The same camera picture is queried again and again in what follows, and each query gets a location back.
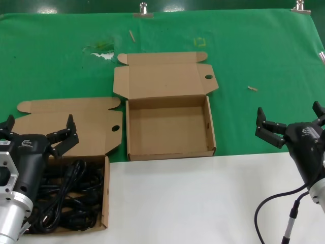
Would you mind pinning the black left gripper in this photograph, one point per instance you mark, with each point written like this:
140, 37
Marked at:
30, 157

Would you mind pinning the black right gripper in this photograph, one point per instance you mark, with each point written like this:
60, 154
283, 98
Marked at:
307, 152

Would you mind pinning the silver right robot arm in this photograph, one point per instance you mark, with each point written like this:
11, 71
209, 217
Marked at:
320, 195

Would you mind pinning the empty open cardboard box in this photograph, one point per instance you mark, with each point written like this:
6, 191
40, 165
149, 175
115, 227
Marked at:
165, 127

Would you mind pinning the small wood chip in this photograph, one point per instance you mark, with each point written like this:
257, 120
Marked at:
252, 88

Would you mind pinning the thin pale sticks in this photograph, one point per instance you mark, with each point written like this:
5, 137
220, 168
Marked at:
322, 56

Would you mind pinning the green table cloth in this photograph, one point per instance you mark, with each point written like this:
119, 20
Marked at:
50, 63

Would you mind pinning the silver binder clip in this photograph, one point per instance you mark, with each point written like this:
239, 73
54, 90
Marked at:
143, 14
300, 10

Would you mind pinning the small wooden stick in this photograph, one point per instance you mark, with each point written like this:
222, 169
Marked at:
131, 35

